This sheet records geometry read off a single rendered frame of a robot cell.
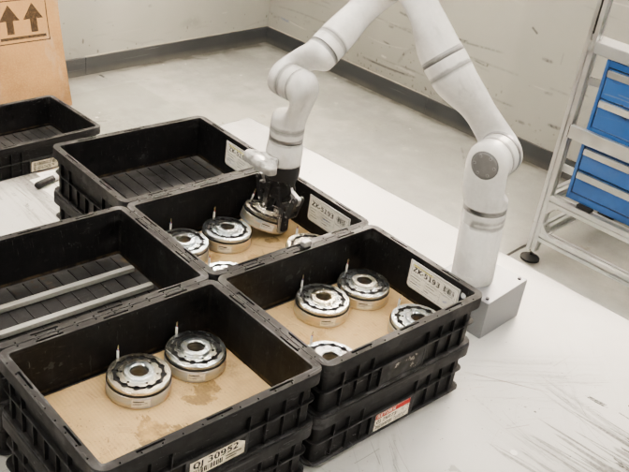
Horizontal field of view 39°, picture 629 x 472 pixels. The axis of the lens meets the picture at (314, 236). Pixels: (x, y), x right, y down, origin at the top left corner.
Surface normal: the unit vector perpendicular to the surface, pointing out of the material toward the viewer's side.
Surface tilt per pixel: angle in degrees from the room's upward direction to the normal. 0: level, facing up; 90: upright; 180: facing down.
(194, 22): 90
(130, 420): 0
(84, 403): 0
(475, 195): 93
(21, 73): 72
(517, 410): 0
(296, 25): 90
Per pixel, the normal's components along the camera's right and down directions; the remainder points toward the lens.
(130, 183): 0.13, -0.86
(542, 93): -0.69, 0.28
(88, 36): 0.71, 0.43
